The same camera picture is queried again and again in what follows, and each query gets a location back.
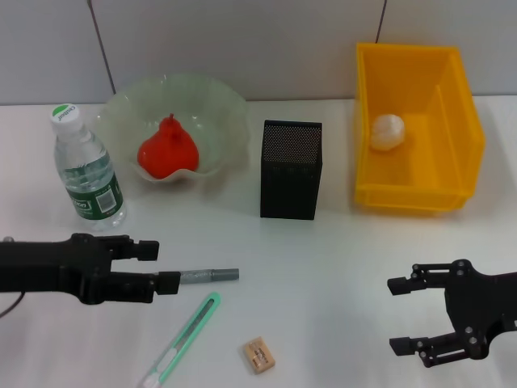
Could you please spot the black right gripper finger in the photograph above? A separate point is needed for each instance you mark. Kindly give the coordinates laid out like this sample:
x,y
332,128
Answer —
x,y
398,286
400,347

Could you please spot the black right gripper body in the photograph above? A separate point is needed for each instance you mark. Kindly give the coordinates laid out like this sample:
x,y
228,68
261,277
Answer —
x,y
480,303

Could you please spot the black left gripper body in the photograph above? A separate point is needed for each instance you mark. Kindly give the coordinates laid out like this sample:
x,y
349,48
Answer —
x,y
48,266

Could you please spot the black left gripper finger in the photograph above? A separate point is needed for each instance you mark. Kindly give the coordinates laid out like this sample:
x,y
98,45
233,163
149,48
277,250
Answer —
x,y
167,283
147,250

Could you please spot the green utility knife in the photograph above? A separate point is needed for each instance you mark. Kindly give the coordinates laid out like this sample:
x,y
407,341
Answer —
x,y
190,327

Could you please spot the clear plastic water bottle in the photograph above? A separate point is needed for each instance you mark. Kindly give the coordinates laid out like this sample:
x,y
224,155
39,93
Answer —
x,y
89,182

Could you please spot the red-orange fruit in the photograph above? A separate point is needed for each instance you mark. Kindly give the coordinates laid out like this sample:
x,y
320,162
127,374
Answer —
x,y
169,153

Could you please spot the white paper ball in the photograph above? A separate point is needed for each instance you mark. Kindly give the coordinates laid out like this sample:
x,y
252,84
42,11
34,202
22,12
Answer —
x,y
387,131

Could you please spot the grey marker pen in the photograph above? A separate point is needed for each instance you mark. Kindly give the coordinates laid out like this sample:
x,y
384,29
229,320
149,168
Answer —
x,y
218,275

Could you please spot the green glass fruit plate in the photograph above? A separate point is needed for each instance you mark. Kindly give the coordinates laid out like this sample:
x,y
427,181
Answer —
x,y
129,109

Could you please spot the black mesh pen holder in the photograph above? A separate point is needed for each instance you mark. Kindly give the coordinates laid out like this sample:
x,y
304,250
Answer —
x,y
288,186

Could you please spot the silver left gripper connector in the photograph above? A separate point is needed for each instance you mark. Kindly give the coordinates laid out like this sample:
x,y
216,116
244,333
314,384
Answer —
x,y
7,239

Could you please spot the yellow plastic bin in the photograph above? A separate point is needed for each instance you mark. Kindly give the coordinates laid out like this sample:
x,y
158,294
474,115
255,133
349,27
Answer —
x,y
404,81

